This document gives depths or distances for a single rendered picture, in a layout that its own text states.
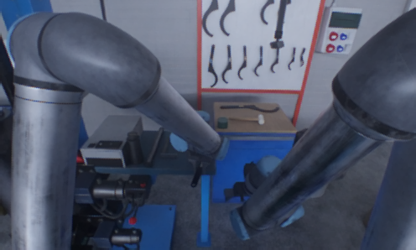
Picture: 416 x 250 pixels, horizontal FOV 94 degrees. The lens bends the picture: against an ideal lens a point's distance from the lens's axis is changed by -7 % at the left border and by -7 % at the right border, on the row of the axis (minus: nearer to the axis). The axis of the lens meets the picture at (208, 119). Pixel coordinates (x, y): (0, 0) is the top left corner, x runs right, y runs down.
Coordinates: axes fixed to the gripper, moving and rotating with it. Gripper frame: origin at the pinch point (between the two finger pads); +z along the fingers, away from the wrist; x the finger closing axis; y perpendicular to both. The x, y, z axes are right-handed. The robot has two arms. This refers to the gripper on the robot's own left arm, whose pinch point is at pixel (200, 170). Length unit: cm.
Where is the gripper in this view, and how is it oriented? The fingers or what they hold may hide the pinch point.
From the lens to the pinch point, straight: 113.2
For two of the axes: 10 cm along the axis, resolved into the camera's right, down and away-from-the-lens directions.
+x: -9.7, -1.3, 2.0
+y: 2.4, -4.7, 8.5
